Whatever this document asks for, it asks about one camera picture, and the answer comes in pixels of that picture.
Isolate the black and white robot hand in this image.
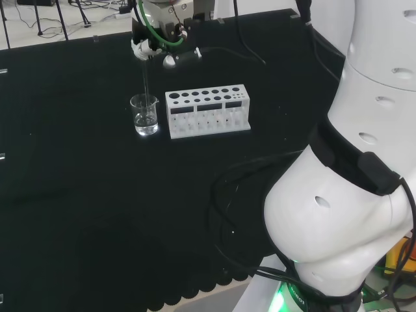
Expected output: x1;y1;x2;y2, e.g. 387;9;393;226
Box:
131;12;205;70

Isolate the clear glass rod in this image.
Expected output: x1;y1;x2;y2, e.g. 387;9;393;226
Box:
142;55;151;100

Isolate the white test tube rack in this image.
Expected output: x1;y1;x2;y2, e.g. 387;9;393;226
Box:
164;83;253;140

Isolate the clear glass beaker with water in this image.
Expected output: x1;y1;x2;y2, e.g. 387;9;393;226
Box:
129;93;160;137

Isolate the black tripod leg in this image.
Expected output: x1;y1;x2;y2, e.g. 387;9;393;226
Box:
54;0;70;42
33;0;44;36
0;0;11;50
75;0;92;29

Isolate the black box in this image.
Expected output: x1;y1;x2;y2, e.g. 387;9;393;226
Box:
16;0;57;7

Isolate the black bench cloth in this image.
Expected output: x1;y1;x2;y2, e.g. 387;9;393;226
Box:
0;7;346;312

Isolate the yellow stop button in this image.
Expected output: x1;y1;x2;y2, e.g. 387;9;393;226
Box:
384;232;416;274

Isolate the green cable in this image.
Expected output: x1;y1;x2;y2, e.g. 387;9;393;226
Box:
136;0;187;49

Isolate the thin black cable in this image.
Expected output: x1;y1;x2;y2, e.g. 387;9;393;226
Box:
200;0;268;66

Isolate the thick black cable with plug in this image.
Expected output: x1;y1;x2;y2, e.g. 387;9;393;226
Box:
294;0;346;83

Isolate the black cable bundle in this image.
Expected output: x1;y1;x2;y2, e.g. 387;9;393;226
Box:
209;151;307;287

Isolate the black cable from arm strap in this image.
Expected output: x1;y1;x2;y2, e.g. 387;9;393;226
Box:
388;177;416;312

